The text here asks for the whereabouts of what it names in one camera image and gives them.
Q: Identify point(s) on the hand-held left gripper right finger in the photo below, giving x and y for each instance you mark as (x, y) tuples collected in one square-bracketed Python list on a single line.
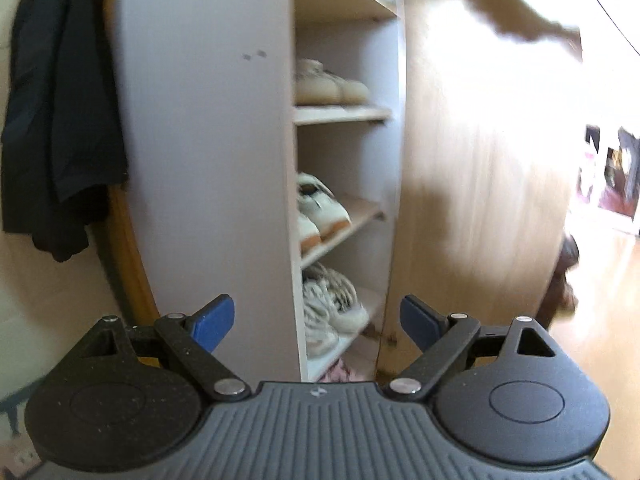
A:
[(417, 322)]

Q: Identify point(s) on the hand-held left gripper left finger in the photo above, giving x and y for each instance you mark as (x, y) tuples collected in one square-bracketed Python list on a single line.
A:
[(215, 320)]

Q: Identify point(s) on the white laced sneaker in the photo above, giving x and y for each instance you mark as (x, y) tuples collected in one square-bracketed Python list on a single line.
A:
[(335, 305), (317, 335)]

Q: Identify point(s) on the pink cloth item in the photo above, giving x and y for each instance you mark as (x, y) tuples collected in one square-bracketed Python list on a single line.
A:
[(340, 372)]

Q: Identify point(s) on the white sneaker brown sole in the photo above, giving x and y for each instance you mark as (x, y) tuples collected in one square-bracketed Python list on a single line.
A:
[(307, 232), (325, 205)]

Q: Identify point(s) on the wooden cabinet door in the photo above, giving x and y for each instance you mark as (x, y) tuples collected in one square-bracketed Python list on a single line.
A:
[(475, 185)]

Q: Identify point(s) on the brown leather sofa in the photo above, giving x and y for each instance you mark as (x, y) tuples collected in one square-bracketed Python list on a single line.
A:
[(562, 285)]

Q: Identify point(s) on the white shoe cabinet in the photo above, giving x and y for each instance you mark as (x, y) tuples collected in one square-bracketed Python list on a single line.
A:
[(200, 160)]

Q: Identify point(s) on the beige shoe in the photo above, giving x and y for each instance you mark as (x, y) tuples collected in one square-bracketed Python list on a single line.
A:
[(352, 91), (312, 85)]

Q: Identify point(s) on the black hanging garment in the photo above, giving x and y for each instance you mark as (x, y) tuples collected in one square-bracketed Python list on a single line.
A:
[(60, 110)]

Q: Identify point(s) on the blurred beige cloth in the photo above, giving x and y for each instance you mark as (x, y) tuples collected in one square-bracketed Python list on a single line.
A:
[(505, 5)]

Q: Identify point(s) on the wooden door frame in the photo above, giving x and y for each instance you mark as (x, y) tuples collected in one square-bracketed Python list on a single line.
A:
[(130, 260)]

